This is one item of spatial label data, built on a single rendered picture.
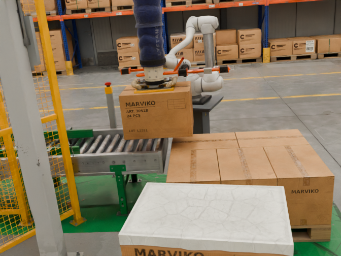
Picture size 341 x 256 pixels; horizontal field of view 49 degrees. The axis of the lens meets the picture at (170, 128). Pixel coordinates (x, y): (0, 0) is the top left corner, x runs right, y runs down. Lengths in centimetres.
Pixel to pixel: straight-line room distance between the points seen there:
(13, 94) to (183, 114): 139
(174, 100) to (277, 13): 896
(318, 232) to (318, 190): 35
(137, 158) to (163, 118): 41
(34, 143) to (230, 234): 153
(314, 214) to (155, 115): 147
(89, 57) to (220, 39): 410
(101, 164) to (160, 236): 199
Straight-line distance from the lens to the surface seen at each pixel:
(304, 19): 1206
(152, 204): 155
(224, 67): 324
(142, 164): 322
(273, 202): 155
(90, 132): 382
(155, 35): 317
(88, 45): 1206
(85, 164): 332
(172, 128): 322
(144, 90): 320
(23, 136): 253
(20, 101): 245
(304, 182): 286
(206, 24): 389
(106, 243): 318
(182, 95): 313
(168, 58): 356
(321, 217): 304
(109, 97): 393
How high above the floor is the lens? 180
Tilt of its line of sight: 19 degrees down
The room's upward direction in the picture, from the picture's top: 4 degrees counter-clockwise
